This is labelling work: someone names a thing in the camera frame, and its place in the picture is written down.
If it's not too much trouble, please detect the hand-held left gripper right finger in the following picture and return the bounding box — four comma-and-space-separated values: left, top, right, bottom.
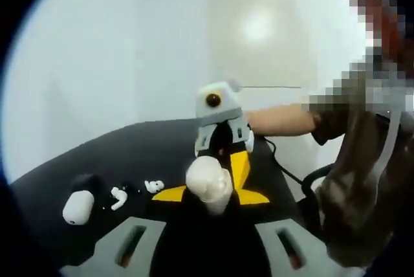
210, 188, 367, 277

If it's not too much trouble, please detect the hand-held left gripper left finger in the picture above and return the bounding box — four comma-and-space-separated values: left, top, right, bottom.
59, 184, 212, 277

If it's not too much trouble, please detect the white charging case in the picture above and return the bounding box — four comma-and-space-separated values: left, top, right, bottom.
62, 189, 95, 226
185, 156, 234, 217

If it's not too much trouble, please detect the white earphone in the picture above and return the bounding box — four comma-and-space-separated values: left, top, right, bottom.
110, 186, 127, 211
144, 179, 164, 194

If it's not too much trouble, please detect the black earphone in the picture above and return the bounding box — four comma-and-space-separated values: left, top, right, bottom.
120, 180, 140, 194

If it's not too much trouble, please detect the black cable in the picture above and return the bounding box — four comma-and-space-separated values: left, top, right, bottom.
264, 135, 307, 194

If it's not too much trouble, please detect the black chair frame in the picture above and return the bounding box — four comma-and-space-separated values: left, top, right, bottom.
301, 164, 334, 228

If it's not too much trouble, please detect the grey shoulder strap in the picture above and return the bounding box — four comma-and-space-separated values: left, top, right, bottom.
384, 108, 407, 176

